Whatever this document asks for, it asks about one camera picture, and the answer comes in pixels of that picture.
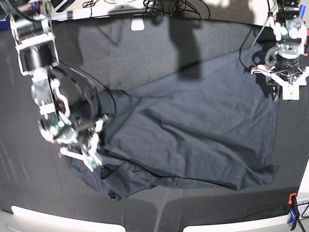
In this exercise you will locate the black box on floor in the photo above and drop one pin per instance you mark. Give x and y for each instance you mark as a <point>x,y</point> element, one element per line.
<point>61,5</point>

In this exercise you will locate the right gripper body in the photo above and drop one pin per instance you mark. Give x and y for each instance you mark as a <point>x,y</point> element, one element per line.
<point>55,127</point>

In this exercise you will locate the red black clamp right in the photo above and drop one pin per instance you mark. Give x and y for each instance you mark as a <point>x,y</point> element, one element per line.
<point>306,46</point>

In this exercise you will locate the white mount plate top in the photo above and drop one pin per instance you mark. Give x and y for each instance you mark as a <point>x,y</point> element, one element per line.
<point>137,23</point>

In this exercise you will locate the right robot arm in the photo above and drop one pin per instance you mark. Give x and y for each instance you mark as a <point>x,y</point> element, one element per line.
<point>31,27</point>

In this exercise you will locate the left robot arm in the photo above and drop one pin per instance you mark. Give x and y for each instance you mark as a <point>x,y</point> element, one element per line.
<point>281,67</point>

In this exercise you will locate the black table cover cloth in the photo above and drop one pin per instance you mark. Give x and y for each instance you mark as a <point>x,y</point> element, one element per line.
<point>33,176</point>

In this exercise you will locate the blue orange clamp bottom right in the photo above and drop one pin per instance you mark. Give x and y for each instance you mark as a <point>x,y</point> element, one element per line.
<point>294,218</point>

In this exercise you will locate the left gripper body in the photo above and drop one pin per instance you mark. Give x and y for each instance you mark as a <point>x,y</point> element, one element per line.
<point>297,78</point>

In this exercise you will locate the dark navy t-shirt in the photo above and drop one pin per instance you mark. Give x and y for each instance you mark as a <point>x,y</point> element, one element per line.
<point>207,126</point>

